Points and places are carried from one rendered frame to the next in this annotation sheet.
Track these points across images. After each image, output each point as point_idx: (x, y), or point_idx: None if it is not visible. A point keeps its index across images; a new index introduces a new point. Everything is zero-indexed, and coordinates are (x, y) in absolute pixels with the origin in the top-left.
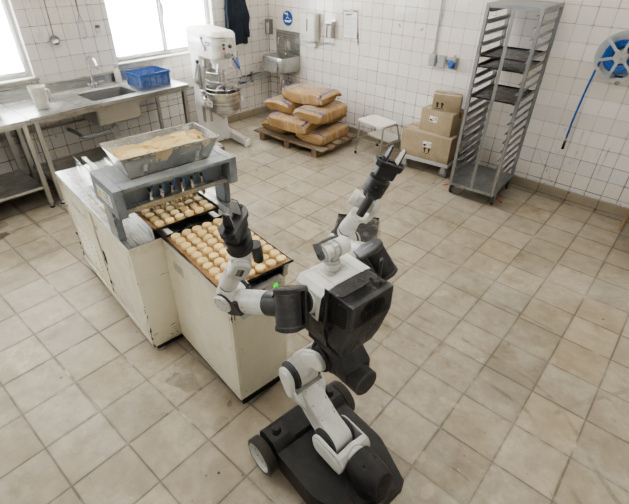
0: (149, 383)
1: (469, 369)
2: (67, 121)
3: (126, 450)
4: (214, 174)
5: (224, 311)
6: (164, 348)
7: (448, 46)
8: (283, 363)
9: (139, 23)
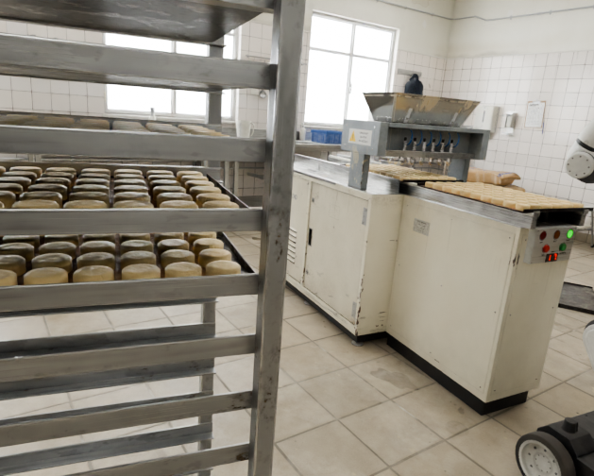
0: (350, 371)
1: None
2: (249, 166)
3: (336, 425)
4: (461, 148)
5: (581, 176)
6: (361, 345)
7: None
8: (592, 321)
9: (329, 96)
